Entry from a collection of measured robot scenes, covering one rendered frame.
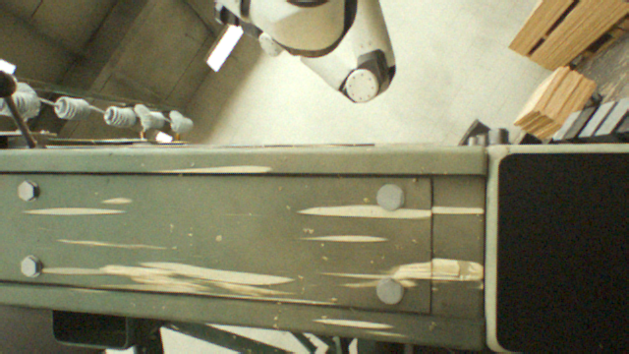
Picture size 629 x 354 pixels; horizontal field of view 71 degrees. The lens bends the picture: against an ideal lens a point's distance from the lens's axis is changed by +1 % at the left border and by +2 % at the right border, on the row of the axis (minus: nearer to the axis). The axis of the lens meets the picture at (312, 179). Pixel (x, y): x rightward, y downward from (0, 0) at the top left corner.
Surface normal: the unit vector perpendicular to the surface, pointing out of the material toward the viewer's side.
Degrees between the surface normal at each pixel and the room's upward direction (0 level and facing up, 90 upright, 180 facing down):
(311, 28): 128
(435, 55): 90
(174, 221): 90
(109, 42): 90
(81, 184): 90
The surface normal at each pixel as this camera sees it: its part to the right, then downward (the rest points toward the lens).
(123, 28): -0.14, -0.11
